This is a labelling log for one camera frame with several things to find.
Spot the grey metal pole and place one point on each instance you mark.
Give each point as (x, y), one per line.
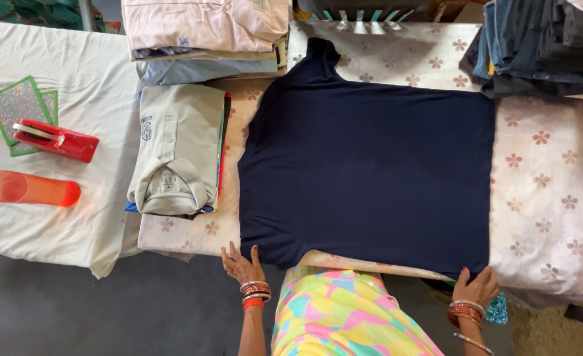
(87, 15)

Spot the navy blue t-shirt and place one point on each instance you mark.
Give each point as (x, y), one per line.
(370, 168)

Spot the teal patterned cloth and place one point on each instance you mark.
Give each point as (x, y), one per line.
(34, 14)

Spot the orange plastic bottle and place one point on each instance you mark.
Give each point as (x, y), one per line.
(29, 189)

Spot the grey folded polo shirt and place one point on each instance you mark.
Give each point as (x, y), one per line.
(177, 153)

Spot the black crate with teal slats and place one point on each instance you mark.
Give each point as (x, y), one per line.
(365, 10)

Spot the pink folded shirt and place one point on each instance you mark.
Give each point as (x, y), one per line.
(202, 24)

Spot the person's right hand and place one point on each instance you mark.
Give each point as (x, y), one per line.
(475, 288)

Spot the person's multicolour dress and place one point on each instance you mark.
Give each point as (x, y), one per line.
(341, 316)

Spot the person's left hand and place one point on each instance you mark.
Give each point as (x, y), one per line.
(242, 269)

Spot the red and gold wrist bangles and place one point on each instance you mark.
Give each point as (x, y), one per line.
(465, 313)

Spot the stack of dark folded jeans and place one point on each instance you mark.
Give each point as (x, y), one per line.
(548, 49)

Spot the stack of folded colourful shirts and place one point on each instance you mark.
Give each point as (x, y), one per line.
(223, 148)

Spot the white table cloth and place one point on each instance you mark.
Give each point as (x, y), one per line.
(74, 207)

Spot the thin gold bangle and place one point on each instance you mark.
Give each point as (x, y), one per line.
(474, 342)

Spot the floral padded table cover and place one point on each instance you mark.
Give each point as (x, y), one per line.
(538, 198)

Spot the orange and gold wrist bangles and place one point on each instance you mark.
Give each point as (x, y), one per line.
(255, 294)

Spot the light blue folded shirt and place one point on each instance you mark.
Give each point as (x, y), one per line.
(207, 70)

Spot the green-bordered patterned card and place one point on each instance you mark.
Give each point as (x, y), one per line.
(17, 104)
(51, 101)

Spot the teal sparkly cloth piece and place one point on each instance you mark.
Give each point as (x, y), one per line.
(497, 307)

